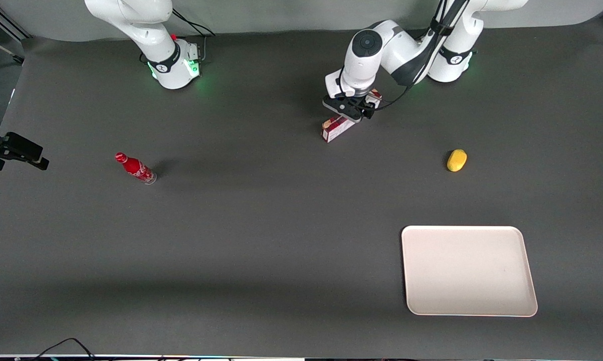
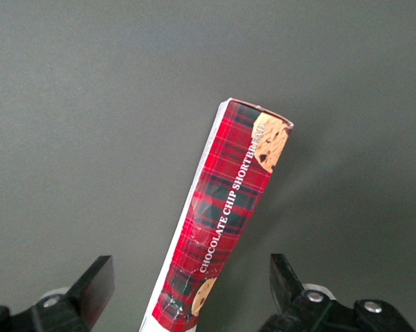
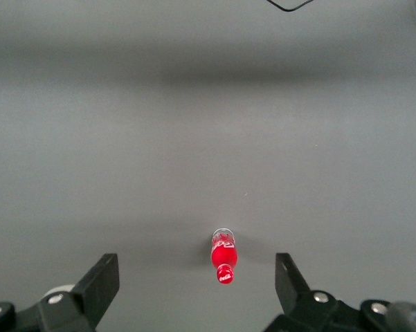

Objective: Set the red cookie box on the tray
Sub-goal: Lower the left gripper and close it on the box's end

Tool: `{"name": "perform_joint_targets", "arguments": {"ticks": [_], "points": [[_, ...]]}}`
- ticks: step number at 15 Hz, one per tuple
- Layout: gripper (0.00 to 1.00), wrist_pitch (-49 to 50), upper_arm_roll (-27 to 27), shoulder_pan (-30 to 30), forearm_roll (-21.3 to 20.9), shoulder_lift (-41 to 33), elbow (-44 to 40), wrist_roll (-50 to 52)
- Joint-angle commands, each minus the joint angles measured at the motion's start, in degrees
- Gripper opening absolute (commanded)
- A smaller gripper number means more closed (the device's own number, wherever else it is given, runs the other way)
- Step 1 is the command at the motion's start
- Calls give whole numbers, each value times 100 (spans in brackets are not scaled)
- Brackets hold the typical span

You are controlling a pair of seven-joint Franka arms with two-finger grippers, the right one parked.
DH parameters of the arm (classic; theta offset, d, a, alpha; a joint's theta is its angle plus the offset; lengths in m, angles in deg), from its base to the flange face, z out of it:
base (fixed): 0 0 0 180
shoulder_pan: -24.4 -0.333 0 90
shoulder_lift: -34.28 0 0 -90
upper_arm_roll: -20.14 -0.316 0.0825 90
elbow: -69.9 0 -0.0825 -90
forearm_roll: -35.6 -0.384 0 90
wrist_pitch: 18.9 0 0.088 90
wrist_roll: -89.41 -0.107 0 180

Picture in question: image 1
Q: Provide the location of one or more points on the yellow lemon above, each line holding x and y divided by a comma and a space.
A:
456, 160

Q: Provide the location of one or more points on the cream plastic tray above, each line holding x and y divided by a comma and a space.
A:
469, 271

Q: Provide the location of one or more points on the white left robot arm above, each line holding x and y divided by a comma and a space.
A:
366, 55

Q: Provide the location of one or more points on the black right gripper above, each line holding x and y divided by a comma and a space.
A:
15, 147

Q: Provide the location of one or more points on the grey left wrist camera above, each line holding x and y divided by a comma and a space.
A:
339, 108

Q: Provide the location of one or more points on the aluminium frame rail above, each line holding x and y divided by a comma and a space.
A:
3, 20

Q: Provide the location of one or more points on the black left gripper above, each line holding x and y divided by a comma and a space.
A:
365, 106

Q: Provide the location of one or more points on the red tartan cookie box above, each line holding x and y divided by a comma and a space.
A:
334, 129

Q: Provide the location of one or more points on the red cola bottle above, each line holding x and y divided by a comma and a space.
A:
136, 169

